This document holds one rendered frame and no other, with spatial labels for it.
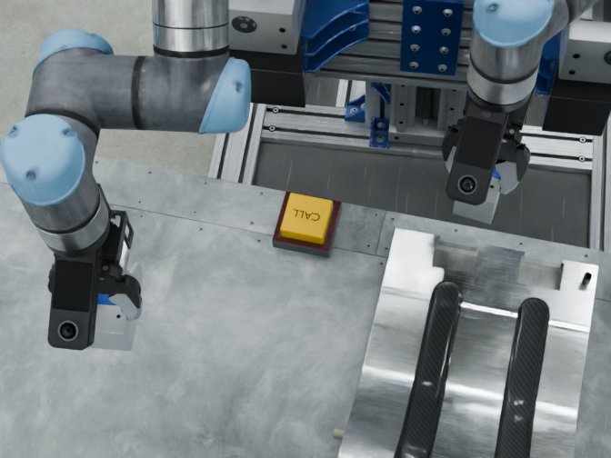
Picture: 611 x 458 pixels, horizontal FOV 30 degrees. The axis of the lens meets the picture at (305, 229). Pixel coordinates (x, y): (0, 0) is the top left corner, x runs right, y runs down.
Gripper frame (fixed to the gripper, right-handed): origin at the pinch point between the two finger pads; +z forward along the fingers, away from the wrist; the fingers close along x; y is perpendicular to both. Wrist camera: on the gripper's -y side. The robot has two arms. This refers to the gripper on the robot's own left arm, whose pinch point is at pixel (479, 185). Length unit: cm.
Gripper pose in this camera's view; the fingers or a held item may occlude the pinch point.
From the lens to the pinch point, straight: 143.9
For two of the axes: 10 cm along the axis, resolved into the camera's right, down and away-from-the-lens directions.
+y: 3.4, -8.4, 4.2
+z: 0.5, 4.7, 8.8
